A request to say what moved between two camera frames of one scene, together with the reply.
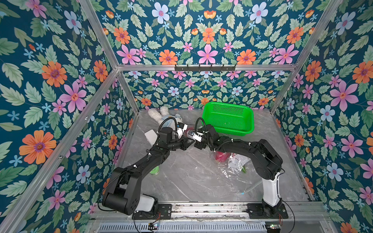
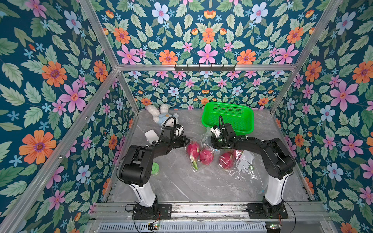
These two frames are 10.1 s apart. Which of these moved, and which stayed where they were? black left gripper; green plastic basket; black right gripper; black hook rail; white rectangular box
Moved: black right gripper
Stayed: black left gripper; white rectangular box; black hook rail; green plastic basket
